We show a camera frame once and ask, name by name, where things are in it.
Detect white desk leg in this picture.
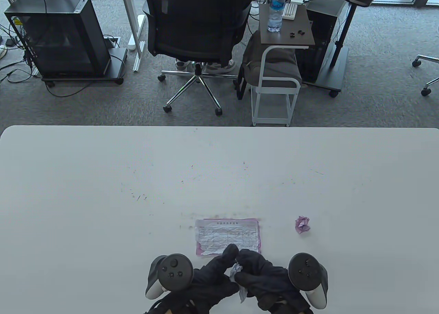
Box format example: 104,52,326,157
119,0,146,73

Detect person's left hand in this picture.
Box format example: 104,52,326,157
168,243,240,314

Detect pink paper invoice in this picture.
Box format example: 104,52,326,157
295,216,311,234
195,218,262,257

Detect clear plastic water bottle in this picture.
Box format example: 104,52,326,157
268,0,286,33

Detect black mesh office chair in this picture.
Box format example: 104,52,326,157
142,0,253,117
412,55,439,97

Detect person's right hand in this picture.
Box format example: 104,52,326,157
234,249,312,312

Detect black computer case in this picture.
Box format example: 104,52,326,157
4,0,111,77

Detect black floor cables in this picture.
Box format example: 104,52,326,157
0,23,45,85

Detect brown side table white frame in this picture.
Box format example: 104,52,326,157
251,3,315,126

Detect black computer tower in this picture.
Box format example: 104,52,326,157
297,0,347,83

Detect black standing desk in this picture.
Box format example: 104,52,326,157
302,0,386,98

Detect grey bag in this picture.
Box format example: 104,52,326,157
237,31,303,100

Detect white paper invoice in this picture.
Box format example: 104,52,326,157
229,263,248,304
195,220,259,256

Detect black wheeled platform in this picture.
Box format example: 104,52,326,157
41,48,128,87

